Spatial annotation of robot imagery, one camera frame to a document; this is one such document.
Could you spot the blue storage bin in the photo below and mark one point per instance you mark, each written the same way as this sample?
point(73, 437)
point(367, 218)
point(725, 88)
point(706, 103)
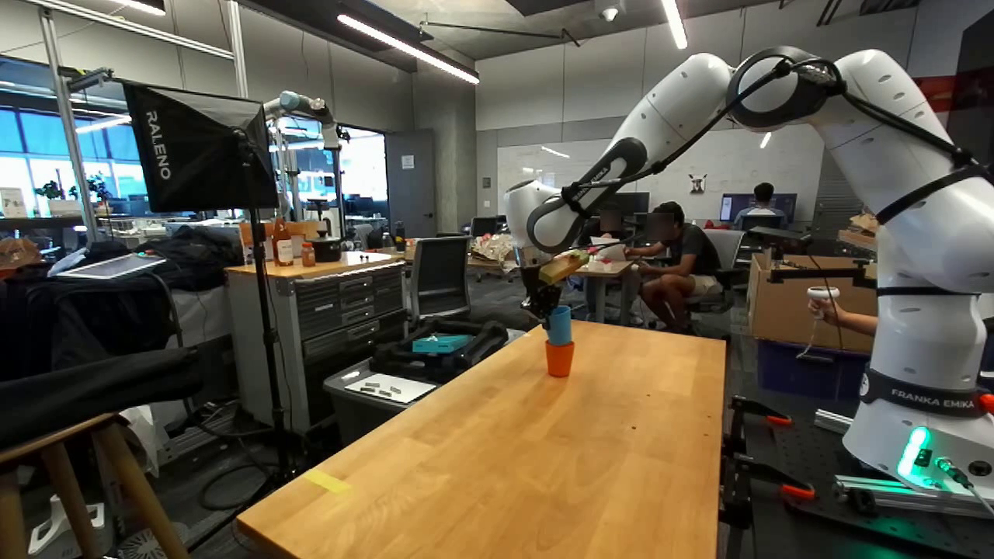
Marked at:
point(808, 373)

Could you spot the blue lit computer monitor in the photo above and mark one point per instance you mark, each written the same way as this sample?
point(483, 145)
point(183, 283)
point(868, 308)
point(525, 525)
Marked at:
point(731, 207)

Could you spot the bare forearm of person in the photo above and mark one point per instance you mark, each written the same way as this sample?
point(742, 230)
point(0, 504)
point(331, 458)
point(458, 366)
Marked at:
point(856, 316)

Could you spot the large cardboard box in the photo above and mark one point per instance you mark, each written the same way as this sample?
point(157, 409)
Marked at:
point(798, 310)

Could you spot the wooden stool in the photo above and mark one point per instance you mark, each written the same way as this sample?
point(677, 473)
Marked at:
point(73, 467)

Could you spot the orange bottles on cabinet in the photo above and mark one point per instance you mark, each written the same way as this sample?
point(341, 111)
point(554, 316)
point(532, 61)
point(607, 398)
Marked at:
point(294, 246)

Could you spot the yellow tape strip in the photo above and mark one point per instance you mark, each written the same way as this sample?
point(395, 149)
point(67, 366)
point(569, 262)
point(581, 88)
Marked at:
point(329, 481)

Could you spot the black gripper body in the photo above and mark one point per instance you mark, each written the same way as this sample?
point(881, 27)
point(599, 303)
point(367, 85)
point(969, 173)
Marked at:
point(543, 285)

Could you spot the red storage boxes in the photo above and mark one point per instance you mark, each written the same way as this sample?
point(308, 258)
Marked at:
point(959, 93)

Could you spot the black light stand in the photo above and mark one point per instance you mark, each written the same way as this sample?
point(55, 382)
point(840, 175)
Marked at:
point(267, 320)

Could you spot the grey door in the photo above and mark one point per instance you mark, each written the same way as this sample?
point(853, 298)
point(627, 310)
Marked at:
point(414, 183)

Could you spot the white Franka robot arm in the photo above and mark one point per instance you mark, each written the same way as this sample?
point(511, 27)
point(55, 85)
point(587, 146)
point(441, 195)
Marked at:
point(920, 238)

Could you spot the orange plastic cup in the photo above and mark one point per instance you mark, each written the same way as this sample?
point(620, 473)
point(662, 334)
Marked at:
point(560, 360)

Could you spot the long ceiling light strip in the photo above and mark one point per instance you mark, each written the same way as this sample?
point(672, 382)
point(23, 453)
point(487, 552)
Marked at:
point(407, 46)

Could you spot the metal vertical pole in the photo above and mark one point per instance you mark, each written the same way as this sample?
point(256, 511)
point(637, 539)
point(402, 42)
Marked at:
point(70, 135)

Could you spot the black cloth pile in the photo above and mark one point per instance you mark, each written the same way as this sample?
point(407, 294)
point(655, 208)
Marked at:
point(82, 342)

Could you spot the blue plastic cup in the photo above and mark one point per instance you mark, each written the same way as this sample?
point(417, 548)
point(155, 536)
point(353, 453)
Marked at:
point(560, 328)

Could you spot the black bag with teal item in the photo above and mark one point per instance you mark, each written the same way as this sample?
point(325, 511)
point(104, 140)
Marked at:
point(438, 344)

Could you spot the black softbox light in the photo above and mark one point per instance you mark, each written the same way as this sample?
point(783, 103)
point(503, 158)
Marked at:
point(204, 149)

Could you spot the person at computer monitor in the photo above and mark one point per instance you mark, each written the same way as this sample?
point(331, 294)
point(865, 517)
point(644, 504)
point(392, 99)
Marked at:
point(763, 207)

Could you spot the short ceiling light strip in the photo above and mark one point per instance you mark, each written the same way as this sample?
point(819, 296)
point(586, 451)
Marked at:
point(675, 22)

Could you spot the grey equipment case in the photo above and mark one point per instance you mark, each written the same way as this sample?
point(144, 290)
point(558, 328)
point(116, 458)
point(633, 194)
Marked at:
point(374, 396)

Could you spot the white wall whiteboard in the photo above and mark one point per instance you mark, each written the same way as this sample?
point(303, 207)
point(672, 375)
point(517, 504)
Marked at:
point(540, 166)

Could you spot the grey tool cabinet wood top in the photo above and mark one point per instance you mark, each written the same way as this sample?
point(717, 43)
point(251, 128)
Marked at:
point(331, 320)

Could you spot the cluttered wooden work table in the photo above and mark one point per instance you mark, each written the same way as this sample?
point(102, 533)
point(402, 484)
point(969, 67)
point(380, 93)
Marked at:
point(607, 270)

